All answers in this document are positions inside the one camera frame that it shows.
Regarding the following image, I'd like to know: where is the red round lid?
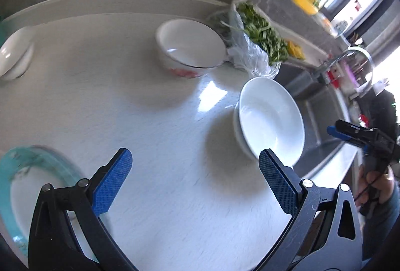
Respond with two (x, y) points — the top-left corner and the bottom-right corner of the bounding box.
(326, 69), (341, 88)

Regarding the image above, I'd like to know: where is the person's right forearm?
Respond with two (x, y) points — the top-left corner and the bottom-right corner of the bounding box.
(362, 186), (400, 260)

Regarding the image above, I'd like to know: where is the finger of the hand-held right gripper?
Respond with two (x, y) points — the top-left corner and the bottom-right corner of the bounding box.
(326, 125), (365, 149)
(335, 120), (365, 138)

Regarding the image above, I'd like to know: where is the person's right hand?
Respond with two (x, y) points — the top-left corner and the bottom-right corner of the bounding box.
(355, 165), (397, 206)

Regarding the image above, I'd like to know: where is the chrome faucet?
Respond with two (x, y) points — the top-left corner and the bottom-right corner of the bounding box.
(312, 47), (374, 93)

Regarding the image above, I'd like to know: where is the teal floral plate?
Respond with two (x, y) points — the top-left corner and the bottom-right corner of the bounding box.
(0, 146), (101, 263)

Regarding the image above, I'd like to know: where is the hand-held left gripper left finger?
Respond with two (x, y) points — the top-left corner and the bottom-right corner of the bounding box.
(28, 148), (133, 271)

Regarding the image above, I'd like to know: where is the small white bowl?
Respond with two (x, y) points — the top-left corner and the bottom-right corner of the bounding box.
(0, 26), (35, 81)

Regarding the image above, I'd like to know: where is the plastic bag of greens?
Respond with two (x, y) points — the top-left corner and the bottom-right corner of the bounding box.
(208, 0), (290, 78)

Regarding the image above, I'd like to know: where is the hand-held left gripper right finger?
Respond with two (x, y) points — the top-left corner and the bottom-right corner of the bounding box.
(259, 148), (363, 271)

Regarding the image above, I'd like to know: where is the stainless steel sink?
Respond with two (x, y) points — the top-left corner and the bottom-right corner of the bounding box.
(275, 63), (360, 178)

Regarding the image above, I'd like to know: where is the white bowl with dark rim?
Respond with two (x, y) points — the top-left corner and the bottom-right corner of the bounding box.
(155, 19), (226, 78)

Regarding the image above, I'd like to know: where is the white deep plate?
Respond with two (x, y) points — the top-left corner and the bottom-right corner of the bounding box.
(233, 76), (306, 167)

